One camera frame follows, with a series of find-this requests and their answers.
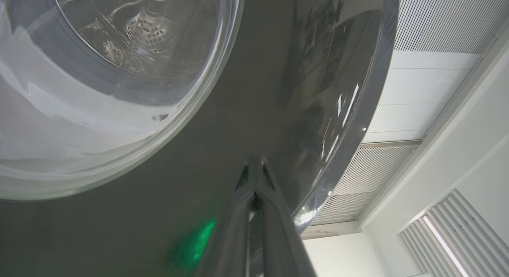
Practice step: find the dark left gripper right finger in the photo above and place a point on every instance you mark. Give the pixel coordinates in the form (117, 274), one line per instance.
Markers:
(282, 245)

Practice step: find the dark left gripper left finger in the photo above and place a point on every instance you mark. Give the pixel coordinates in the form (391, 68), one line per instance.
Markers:
(230, 237)

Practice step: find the dark round glass washer door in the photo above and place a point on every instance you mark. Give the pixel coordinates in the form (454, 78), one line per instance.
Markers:
(238, 110)

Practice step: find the white vertical blinds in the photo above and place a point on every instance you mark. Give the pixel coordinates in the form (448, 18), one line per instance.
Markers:
(457, 229)

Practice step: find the perforated steel washer drum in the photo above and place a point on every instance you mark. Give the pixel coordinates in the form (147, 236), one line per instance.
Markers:
(151, 32)

